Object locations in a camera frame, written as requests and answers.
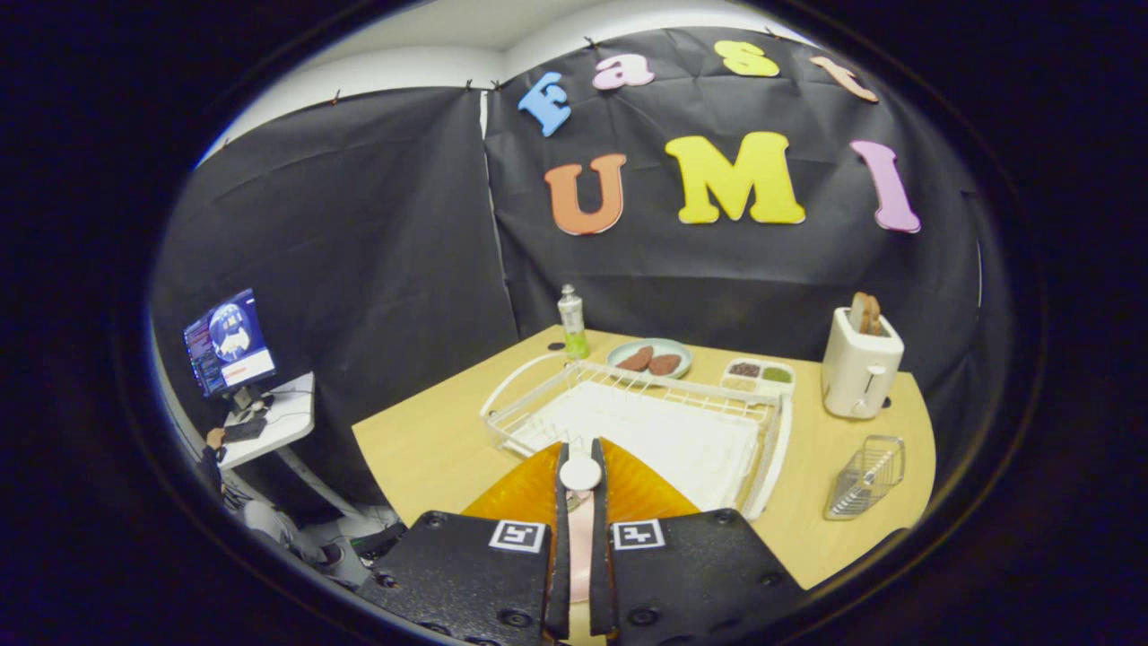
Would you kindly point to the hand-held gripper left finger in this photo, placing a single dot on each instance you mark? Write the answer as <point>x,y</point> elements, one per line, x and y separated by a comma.
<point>560,556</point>

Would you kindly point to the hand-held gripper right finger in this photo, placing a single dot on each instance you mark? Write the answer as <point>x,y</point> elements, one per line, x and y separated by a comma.
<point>601,556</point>

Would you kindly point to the pink spoon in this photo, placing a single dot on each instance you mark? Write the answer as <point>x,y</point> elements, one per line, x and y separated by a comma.
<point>580,538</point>

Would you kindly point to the teal plate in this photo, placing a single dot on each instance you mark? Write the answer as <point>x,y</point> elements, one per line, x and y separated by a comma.
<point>677,350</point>

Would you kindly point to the green dish soap bottle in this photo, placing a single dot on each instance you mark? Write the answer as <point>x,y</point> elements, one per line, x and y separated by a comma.
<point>572,323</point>

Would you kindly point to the brown patty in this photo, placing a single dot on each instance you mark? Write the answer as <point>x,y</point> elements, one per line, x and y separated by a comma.
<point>635,359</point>
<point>665,364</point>

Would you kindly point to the white divided seasoning tray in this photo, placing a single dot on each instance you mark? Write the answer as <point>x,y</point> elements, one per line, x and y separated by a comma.
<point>758,375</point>

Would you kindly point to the grey blurry equipment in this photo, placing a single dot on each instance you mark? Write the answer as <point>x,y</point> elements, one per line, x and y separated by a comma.
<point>296,538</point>

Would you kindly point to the white side desk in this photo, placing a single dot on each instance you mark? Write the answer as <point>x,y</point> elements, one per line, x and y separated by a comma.
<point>291,413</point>

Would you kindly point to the white toaster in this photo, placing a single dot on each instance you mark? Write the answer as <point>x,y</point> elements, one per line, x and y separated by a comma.
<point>856,368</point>

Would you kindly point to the black keyboard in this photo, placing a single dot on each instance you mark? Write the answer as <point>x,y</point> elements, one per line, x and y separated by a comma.
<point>244,430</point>

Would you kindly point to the brown toast slice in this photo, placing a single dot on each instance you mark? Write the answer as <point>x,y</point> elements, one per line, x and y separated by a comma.
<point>858,312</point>
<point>874,316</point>

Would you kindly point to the black backdrop cloth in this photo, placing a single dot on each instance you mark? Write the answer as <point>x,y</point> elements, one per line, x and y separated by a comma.
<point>404,224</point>

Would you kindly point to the computer monitor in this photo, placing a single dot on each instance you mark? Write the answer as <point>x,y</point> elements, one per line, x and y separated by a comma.
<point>229,341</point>

